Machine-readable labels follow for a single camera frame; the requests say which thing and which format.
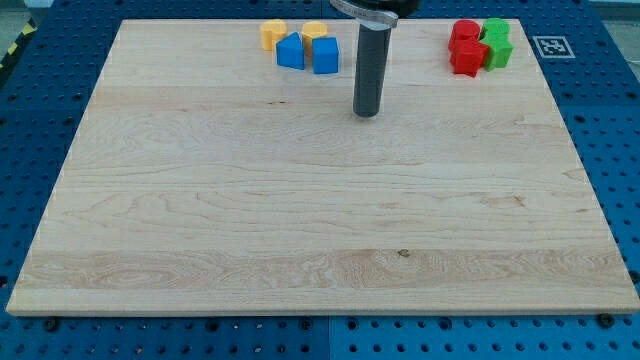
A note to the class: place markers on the blue cube block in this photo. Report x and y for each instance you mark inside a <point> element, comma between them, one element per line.
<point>325,55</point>

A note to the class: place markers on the black bolt front right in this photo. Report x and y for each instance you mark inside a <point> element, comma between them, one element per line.
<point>605,321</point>

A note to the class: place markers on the wooden board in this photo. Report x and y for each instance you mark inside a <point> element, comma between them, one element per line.
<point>205,180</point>

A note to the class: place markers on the yellow heart block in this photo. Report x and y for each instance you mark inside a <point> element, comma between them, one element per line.
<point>271,32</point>

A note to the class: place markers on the red cylinder block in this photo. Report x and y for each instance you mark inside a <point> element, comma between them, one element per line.
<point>462,30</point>

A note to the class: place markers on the black bolt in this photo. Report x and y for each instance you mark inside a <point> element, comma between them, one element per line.
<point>605,321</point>
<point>50,324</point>

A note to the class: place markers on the black bolt front left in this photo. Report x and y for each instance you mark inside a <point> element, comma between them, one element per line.
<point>50,324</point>

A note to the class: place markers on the blue triangle block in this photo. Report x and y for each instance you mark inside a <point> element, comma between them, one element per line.
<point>290,52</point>

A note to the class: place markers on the red star block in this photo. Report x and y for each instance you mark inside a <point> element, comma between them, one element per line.
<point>468,56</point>

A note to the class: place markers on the green cylinder block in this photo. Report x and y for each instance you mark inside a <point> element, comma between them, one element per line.
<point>495,27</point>

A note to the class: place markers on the yellow hexagon block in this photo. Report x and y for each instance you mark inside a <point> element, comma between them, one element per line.
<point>311,30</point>

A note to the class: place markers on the green star block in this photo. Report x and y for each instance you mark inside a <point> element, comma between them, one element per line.
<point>500,51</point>

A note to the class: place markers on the black white fiducial tag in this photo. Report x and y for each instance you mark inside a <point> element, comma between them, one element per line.
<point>553,47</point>

